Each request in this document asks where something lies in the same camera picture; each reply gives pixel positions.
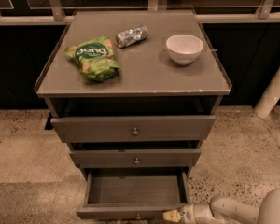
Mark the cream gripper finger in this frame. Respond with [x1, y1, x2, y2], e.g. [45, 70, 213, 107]
[162, 209, 181, 223]

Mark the grey bottom drawer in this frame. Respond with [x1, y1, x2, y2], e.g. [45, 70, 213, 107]
[77, 167, 189, 220]

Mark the grey drawer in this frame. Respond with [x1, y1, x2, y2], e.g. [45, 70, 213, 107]
[70, 149, 201, 168]
[51, 115, 215, 143]
[77, 167, 189, 220]

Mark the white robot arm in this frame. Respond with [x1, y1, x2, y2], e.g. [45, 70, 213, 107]
[162, 189, 280, 224]

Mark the grey middle drawer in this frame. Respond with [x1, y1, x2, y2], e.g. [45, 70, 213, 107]
[70, 149, 201, 168]

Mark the grey top drawer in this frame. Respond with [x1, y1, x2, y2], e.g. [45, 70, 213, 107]
[51, 115, 215, 143]

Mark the grey drawer cabinet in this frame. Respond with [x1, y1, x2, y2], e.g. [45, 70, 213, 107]
[34, 10, 232, 179]

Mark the white diagonal pole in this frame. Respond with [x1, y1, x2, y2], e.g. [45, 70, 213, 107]
[254, 66, 280, 118]

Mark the white bowl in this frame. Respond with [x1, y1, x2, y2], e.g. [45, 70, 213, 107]
[166, 35, 204, 65]

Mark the green snack bag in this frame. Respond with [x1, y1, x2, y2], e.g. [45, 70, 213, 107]
[64, 35, 119, 82]

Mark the silver crushed can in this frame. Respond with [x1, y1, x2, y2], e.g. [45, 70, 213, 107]
[116, 25, 148, 49]

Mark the metal railing frame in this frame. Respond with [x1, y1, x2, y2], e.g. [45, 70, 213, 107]
[0, 0, 280, 25]

